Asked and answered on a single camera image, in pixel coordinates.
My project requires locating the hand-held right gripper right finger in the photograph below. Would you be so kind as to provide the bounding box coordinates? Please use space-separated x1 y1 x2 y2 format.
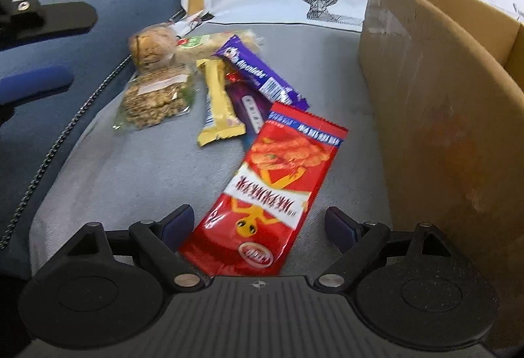
314 206 461 293

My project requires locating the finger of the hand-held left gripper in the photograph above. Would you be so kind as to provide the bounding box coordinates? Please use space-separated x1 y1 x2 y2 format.
0 65 74 125
0 0 98 44

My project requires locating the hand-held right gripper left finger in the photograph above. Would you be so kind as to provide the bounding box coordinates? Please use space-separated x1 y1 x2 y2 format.
61 204 205 293

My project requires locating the red snack packet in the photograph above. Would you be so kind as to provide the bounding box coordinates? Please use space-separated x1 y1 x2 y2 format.
178 102 349 276

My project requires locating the round pastry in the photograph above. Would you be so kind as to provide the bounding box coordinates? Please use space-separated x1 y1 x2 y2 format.
128 24 181 70

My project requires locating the clear bag of oat cookies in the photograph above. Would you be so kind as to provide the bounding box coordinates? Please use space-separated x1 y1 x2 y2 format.
112 65 196 131

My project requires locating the yellow snack bar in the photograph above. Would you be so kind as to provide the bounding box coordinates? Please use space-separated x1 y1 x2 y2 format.
196 58 246 148

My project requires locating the dark purple snack packet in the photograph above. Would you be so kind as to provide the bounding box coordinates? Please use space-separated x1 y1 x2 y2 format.
225 80 271 138

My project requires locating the cardboard box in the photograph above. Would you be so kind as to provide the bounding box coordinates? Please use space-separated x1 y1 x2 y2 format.
358 0 524 301

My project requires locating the green label cracker packet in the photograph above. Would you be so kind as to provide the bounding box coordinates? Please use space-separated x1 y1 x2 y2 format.
176 29 265 64

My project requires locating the purple chocolate bar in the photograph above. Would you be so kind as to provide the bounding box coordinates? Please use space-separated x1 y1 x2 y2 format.
215 34 310 111

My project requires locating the grey bed sheet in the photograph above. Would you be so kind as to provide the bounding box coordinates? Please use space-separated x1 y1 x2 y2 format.
30 20 394 281

